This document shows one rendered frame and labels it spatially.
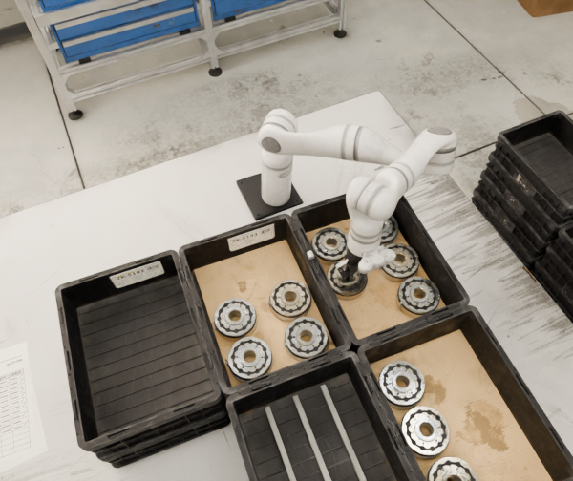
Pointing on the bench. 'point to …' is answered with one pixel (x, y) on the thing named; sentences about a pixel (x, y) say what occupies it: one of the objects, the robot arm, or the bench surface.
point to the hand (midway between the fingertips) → (357, 273)
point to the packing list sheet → (2, 411)
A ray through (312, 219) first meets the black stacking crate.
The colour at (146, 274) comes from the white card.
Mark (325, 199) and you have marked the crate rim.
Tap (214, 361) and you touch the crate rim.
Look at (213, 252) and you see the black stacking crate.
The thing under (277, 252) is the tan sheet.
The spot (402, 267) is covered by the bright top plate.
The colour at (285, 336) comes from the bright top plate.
